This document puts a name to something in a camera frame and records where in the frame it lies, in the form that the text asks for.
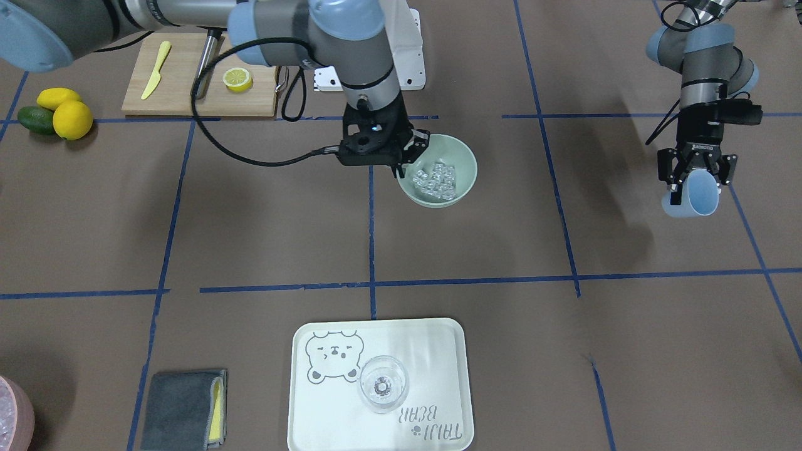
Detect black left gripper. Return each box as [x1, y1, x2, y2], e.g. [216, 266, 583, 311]
[657, 103, 739, 206]

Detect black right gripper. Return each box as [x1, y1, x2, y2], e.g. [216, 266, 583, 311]
[337, 100, 432, 179]

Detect light blue plastic cup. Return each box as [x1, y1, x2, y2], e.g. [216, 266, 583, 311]
[661, 168, 720, 218]

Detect green bowl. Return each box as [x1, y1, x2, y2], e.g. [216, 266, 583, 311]
[397, 133, 478, 209]

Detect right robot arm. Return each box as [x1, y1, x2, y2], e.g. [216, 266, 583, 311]
[1, 1, 430, 178]

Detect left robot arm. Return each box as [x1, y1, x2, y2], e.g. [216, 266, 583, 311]
[645, 1, 764, 218]

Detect clear ice cubes in bowl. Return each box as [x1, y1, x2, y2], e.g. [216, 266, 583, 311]
[412, 162, 457, 202]

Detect pink bowl of ice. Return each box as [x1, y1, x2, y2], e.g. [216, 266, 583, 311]
[1, 376, 35, 450]

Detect lemon half slice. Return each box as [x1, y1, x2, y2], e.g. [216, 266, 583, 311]
[222, 68, 253, 93]

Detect clear wine glass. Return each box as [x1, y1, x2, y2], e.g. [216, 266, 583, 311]
[358, 356, 410, 414]

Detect wooden cutting board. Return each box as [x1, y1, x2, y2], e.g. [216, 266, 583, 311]
[122, 32, 278, 118]

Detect yellow plastic knife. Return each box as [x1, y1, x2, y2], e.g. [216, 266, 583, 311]
[140, 41, 172, 100]

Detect cream bear tray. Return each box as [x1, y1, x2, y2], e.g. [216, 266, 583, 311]
[287, 318, 475, 450]

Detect yellow lemon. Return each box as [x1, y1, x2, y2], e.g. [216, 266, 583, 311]
[53, 100, 94, 141]
[36, 86, 83, 111]

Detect yellow sponge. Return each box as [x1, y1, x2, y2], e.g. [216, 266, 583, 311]
[207, 377, 224, 447]

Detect grey folded cloth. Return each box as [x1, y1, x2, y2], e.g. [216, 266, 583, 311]
[140, 368, 228, 450]

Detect green lime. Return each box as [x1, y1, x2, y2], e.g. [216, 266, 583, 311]
[17, 105, 56, 136]

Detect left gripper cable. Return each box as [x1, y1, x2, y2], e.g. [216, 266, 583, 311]
[645, 94, 684, 146]

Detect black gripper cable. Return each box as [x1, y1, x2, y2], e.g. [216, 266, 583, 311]
[190, 38, 342, 167]

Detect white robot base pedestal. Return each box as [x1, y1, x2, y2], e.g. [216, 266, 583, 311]
[309, 1, 426, 108]

